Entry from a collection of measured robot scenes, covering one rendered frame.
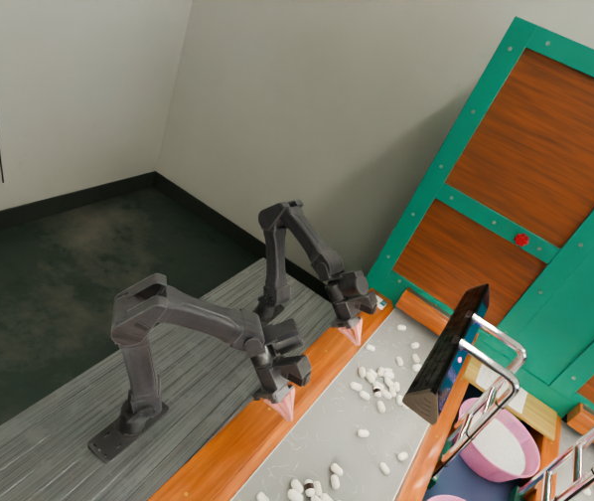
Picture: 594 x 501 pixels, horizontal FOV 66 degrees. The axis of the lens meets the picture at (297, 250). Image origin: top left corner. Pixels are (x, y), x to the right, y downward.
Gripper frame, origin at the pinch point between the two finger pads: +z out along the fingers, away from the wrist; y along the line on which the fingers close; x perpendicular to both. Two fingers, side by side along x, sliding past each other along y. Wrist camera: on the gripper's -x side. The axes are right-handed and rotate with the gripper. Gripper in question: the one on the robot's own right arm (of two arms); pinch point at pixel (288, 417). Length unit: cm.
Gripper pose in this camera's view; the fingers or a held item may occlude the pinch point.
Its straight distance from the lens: 113.3
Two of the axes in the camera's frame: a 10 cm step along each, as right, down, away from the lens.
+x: -7.7, 2.4, 5.9
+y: 5.1, -3.0, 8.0
